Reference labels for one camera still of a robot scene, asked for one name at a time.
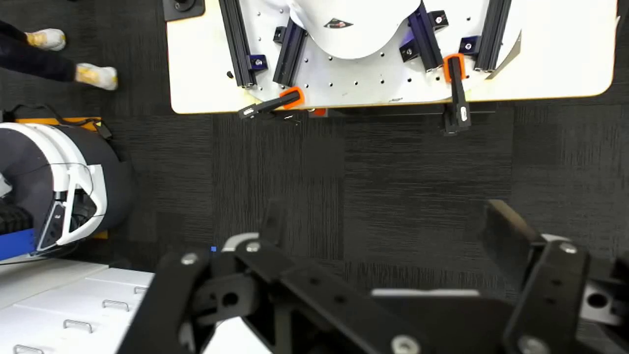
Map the orange black clamp left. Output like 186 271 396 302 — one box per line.
237 86 304 120

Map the white drawer unit with handles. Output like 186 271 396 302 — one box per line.
0 259 151 354

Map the orange black clamp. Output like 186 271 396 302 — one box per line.
444 55 471 135
237 86 304 120

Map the orange black clamp right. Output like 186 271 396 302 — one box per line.
444 55 471 135

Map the white robot base mount plate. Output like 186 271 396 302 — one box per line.
160 0 620 114

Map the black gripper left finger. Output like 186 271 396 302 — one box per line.
117 240 420 354

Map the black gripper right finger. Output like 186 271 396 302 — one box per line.
481 198 629 354

